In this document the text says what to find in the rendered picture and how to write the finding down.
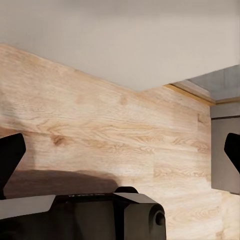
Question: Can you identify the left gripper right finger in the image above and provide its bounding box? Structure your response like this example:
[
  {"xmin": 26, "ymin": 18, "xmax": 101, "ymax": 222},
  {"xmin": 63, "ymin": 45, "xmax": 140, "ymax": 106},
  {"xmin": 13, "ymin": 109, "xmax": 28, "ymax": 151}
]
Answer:
[{"xmin": 224, "ymin": 133, "xmax": 240, "ymax": 173}]

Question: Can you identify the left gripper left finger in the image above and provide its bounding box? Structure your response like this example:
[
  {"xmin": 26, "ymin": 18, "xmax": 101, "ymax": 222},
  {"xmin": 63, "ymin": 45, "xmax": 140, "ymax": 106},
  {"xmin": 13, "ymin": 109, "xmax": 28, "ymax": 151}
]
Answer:
[{"xmin": 0, "ymin": 133, "xmax": 26, "ymax": 193}]

